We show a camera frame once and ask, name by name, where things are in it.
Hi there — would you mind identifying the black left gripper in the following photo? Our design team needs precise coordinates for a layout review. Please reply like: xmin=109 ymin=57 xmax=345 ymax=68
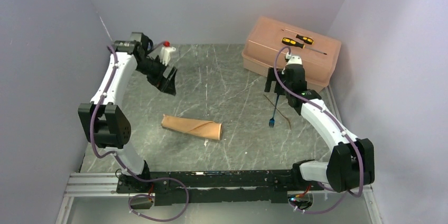
xmin=135 ymin=55 xmax=178 ymax=95

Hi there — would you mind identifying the peach satin napkin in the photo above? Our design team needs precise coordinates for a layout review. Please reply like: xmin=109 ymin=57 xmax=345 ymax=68
xmin=161 ymin=115 xmax=222 ymax=141

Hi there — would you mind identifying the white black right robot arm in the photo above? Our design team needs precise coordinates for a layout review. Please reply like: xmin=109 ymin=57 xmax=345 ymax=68
xmin=265 ymin=64 xmax=375 ymax=192

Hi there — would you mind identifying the thin wooden chopstick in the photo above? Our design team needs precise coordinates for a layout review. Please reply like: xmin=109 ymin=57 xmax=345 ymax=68
xmin=263 ymin=95 xmax=292 ymax=130

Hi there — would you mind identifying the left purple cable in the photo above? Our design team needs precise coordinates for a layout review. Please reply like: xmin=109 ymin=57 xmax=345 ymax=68
xmin=90 ymin=42 xmax=190 ymax=222

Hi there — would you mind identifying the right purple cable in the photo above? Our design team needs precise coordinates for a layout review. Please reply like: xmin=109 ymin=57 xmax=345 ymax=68
xmin=273 ymin=46 xmax=365 ymax=216

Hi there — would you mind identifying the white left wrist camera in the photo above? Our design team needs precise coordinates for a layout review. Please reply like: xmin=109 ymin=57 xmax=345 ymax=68
xmin=159 ymin=41 xmax=177 ymax=66

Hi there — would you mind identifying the blue plastic fork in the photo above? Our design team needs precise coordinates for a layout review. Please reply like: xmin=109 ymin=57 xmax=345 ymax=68
xmin=268 ymin=94 xmax=280 ymax=128

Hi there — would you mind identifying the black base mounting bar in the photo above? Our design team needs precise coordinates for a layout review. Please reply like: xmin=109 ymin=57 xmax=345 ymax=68
xmin=116 ymin=169 xmax=325 ymax=206

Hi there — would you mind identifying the large yellow black screwdriver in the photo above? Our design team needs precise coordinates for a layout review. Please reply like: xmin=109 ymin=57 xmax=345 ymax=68
xmin=282 ymin=38 xmax=327 ymax=55

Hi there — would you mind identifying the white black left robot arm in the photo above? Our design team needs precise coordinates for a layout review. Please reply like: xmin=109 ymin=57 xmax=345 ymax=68
xmin=78 ymin=32 xmax=177 ymax=192

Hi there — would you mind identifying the peach plastic toolbox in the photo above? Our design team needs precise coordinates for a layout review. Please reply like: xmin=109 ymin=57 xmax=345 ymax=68
xmin=241 ymin=15 xmax=342 ymax=95

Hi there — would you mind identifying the small yellow black screwdriver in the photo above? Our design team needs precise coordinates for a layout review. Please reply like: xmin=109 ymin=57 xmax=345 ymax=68
xmin=282 ymin=29 xmax=314 ymax=45

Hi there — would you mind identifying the aluminium frame rail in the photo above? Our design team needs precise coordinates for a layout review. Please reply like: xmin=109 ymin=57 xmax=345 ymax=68
xmin=55 ymin=145 xmax=384 ymax=224

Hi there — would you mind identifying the purple cable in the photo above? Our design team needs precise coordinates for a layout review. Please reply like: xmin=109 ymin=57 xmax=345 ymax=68
xmin=90 ymin=42 xmax=190 ymax=222
xmin=273 ymin=46 xmax=365 ymax=216

